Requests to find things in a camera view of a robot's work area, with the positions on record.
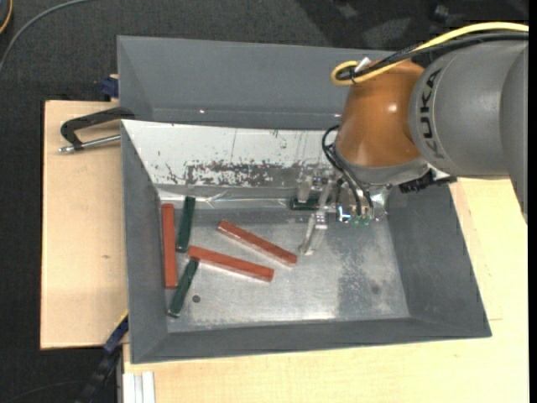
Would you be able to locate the pale wood board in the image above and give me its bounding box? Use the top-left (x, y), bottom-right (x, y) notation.
top-left (39, 100), bottom-right (129, 350)

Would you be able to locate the grey metal bin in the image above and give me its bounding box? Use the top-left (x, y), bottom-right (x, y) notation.
top-left (116, 34), bottom-right (493, 364)

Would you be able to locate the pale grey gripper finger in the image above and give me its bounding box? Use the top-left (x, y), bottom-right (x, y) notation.
top-left (296, 175), bottom-right (315, 205)
top-left (297, 211), bottom-right (329, 256)

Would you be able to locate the red-brown flat block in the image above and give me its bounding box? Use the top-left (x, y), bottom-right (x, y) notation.
top-left (186, 245), bottom-right (276, 285)
top-left (216, 219), bottom-right (299, 270)
top-left (161, 202), bottom-right (179, 290)

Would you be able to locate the dark green flat block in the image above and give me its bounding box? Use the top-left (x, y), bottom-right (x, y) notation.
top-left (289, 196), bottom-right (321, 211)
top-left (175, 196), bottom-right (197, 254)
top-left (167, 258), bottom-right (201, 319)

